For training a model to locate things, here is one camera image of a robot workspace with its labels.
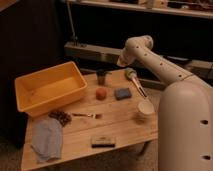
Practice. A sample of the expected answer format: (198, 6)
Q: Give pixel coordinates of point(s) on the grey lamp stand pole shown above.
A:
(74, 36)

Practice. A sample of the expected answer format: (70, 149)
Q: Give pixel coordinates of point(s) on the blue grey cloth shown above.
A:
(47, 140)

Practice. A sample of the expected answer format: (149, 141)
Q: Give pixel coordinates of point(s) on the dark metal cup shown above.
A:
(101, 76)

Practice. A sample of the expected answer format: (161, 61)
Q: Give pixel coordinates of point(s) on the brown grape bunch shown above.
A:
(61, 116)

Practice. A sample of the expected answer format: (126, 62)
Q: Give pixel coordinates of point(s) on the dark rectangular block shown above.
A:
(102, 141)

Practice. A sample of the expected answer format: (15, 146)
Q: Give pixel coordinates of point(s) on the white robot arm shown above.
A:
(185, 112)

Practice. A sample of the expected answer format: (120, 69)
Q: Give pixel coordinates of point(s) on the blue sponge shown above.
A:
(122, 93)

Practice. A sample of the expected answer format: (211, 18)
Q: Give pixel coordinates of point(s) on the green headed dish brush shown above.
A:
(131, 74)

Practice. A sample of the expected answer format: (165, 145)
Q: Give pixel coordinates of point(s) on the stack of white bowls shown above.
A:
(145, 110)

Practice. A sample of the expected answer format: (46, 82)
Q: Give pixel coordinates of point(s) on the wooden table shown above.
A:
(119, 120)

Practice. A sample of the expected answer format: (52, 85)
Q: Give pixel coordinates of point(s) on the red pepper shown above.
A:
(101, 93)

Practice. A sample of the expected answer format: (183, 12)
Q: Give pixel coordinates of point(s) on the yellow plastic tray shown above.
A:
(49, 89)

